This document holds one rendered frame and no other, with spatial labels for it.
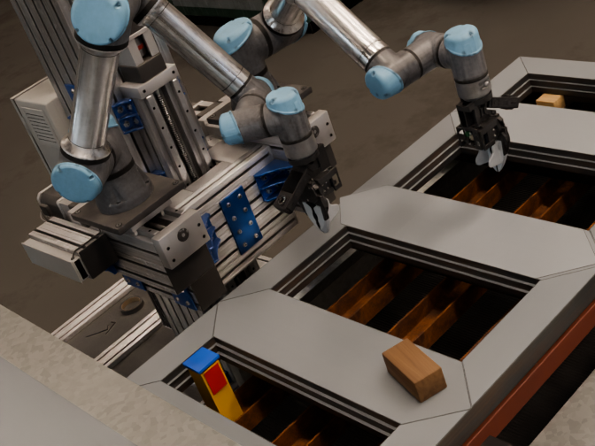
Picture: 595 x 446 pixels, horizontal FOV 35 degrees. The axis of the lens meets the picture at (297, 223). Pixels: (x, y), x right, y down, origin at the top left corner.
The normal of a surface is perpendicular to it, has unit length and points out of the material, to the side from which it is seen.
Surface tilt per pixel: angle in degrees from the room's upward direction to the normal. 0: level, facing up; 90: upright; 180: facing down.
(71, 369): 0
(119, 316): 0
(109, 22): 84
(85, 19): 84
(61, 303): 0
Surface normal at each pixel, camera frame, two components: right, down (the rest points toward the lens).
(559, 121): -0.31, -0.81
